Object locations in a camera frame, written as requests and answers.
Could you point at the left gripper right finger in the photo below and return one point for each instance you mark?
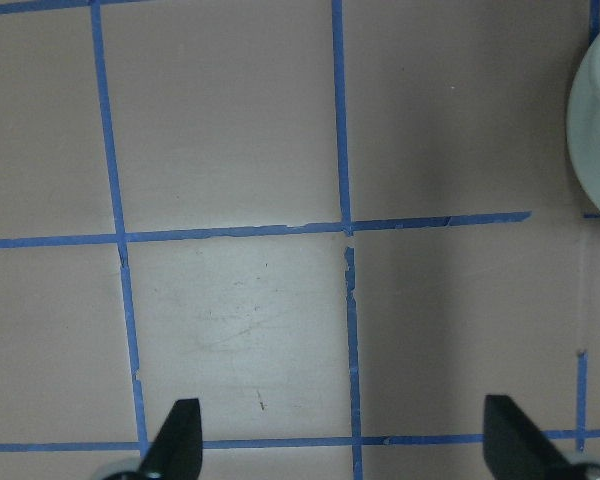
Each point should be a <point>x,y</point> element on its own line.
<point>515,448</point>

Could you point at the pale green steel pot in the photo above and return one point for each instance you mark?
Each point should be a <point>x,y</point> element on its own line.
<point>583,123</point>

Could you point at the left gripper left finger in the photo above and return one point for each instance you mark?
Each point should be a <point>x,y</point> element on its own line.
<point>177,451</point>

